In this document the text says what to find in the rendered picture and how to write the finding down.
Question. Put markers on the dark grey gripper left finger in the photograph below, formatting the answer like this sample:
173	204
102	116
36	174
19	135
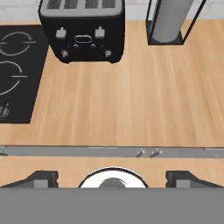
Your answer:
46	177

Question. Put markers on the grey cupboard door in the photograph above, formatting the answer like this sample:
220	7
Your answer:
186	152
73	151

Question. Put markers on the black hob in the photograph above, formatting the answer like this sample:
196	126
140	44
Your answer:
20	73

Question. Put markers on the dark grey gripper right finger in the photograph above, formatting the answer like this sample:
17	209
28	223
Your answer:
177	177

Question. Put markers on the white and black round object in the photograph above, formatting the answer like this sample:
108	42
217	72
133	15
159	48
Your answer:
96	179

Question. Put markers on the black four-slot toaster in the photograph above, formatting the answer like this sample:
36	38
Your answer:
84	26

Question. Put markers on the grey paper towel roll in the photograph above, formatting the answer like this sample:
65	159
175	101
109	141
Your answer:
170	20

